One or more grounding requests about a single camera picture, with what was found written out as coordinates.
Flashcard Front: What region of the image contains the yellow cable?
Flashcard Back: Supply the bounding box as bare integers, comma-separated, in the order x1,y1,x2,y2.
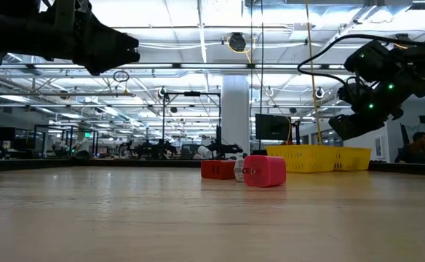
304,0,323,146

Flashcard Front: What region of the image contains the dark office chair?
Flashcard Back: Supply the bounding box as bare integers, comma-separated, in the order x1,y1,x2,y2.
399,123,413,154

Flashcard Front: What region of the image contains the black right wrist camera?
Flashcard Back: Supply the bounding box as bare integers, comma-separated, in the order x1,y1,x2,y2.
338,82,361,106

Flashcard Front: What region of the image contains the black table edge rail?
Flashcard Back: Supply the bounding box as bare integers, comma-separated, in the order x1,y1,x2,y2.
0,156,425,178

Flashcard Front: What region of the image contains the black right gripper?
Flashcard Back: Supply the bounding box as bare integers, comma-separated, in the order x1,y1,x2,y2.
328,78,406,141

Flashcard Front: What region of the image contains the yellow plastic basket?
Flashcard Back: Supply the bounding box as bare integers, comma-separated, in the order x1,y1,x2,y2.
334,146,372,172
265,145,338,173

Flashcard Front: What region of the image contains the red charger block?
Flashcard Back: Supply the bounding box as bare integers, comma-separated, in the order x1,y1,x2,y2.
200,159,237,180

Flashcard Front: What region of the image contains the black metal frame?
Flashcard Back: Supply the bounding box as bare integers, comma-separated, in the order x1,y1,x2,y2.
160,90,223,161

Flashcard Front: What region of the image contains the black monitor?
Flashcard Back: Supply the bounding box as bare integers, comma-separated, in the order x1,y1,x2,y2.
255,114,292,141
0,127,17,143

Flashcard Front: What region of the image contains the person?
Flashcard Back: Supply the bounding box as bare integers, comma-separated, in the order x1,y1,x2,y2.
394,131,425,164
74,132,90,158

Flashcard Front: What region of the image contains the hanging black cable loop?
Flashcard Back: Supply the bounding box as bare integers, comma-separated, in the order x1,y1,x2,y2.
112,70,130,84

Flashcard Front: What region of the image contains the pink-red charger cube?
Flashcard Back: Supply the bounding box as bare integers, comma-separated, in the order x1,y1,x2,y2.
242,155,287,188

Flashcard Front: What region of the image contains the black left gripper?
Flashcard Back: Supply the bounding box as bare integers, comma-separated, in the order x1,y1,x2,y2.
23,0,140,76

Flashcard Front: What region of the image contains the black ceiling cable reel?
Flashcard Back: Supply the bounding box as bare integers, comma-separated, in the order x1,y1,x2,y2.
228,32,247,53

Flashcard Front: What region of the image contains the white square column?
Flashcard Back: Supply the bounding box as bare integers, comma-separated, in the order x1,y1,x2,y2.
221,75,251,156

